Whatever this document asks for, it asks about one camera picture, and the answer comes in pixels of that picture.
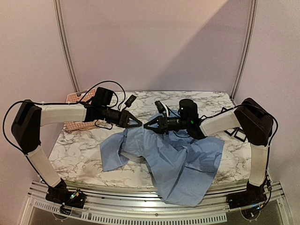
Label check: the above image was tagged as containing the black frame box right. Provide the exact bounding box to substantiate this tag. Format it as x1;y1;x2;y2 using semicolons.
233;129;246;143

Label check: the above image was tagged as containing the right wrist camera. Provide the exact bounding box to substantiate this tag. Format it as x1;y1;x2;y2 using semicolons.
155;101;167;115

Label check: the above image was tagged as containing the right aluminium post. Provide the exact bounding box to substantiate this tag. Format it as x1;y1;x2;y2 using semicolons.
230;0;258;102

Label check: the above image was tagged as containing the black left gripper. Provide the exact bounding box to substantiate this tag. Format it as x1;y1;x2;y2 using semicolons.
101;106;143;128

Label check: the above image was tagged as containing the aluminium front rail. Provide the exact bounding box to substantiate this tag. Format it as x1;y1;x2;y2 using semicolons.
20;182;293;225

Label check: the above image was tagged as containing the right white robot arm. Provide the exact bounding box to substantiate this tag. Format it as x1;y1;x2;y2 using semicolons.
143;98;278;204

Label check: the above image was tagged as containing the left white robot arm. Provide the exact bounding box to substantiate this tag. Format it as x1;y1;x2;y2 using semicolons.
9;82;142;203

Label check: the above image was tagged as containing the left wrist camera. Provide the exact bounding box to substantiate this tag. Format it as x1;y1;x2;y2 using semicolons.
125;95;136;107

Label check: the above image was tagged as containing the blue shirt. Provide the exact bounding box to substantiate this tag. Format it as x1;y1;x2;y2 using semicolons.
100;127;224;207

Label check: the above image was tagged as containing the aluminium post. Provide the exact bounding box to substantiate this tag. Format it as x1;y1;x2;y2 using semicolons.
230;0;258;102
53;0;80;92

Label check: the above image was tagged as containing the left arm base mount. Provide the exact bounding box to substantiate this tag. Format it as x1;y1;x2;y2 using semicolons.
45;179;86;209

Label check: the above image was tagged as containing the left aluminium post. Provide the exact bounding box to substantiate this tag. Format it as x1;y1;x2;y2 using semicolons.
53;0;80;92

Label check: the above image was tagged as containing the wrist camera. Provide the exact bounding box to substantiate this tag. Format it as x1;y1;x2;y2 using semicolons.
155;101;167;115
125;95;136;107

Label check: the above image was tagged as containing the pink plastic basket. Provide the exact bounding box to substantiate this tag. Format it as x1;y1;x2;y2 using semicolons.
65;89;96;131

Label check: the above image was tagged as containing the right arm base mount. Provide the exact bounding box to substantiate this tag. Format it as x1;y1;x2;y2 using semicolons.
226;181;272;210

